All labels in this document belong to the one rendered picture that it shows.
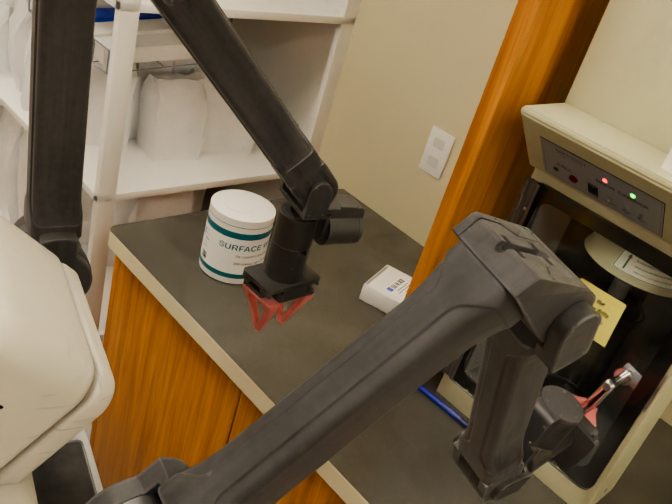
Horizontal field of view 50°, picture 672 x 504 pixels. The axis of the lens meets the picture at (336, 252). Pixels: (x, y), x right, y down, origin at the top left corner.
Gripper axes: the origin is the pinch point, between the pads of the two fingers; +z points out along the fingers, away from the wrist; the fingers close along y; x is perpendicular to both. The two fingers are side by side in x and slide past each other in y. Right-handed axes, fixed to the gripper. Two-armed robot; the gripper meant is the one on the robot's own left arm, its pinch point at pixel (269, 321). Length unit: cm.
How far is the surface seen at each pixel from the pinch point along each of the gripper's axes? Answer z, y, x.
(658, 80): -49, 33, -25
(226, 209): 1.1, 15.1, 32.7
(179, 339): 26.8, 6.1, 27.9
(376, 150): 3, 76, 50
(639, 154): -41, 26, -30
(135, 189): 18, 19, 71
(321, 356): 16.0, 18.9, 2.7
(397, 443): 16.0, 16.2, -19.8
